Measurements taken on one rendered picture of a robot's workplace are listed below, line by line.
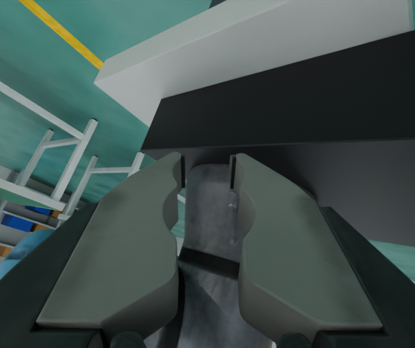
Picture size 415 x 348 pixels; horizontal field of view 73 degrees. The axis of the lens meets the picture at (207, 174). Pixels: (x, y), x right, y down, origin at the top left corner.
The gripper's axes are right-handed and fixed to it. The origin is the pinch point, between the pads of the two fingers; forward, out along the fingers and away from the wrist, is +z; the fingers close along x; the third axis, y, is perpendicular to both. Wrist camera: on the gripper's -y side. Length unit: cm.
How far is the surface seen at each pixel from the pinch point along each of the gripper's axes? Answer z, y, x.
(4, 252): 325, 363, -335
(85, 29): 139, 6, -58
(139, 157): 214, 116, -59
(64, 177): 160, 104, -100
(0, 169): 433, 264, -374
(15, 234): 384, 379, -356
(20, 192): 134, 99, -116
